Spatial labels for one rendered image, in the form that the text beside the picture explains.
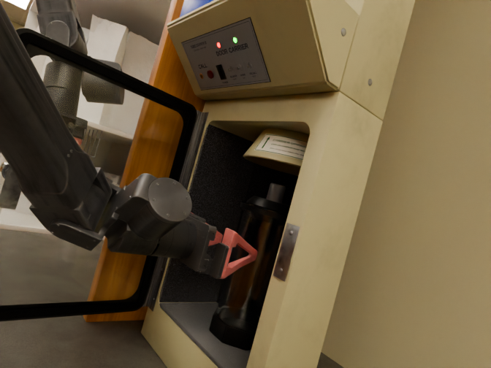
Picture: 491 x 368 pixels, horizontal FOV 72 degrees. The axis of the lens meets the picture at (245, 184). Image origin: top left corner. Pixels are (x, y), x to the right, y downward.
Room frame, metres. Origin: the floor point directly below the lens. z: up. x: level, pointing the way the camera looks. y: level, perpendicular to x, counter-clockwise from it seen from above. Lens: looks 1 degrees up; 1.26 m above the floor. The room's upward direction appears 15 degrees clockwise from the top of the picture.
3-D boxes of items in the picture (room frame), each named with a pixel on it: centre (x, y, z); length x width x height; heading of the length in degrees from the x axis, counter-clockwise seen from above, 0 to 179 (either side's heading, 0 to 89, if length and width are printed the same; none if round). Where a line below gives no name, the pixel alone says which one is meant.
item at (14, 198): (0.45, 0.30, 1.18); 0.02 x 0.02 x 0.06; 45
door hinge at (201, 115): (0.65, 0.12, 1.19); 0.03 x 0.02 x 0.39; 39
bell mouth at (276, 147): (0.59, -0.07, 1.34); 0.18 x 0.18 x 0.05
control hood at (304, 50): (0.50, 0.06, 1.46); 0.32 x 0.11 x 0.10; 39
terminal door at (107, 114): (0.54, 0.23, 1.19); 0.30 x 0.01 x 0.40; 136
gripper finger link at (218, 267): (0.50, 0.00, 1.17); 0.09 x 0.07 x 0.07; 129
